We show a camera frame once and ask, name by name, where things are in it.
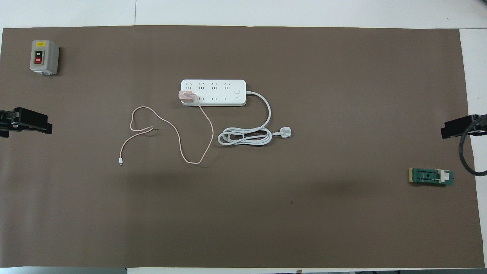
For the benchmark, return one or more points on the grey on-off switch box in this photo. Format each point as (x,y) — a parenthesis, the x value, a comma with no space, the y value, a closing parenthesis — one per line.
(47,53)

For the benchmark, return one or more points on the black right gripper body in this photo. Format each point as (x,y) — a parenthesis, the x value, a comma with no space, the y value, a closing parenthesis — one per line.
(480,123)

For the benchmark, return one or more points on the green knife switch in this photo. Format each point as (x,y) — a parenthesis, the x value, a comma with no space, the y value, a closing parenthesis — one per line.
(426,176)

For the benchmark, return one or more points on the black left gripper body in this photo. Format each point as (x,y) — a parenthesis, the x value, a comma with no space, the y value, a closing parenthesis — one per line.
(17,120)

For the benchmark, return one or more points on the pink charger adapter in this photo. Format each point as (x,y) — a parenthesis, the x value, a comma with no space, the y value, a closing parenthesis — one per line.
(185,97)

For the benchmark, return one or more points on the brown table mat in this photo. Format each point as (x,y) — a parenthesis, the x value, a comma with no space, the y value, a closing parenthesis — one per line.
(266,213)

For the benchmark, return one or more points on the white power strip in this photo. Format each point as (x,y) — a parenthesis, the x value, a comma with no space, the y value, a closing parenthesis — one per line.
(217,86)

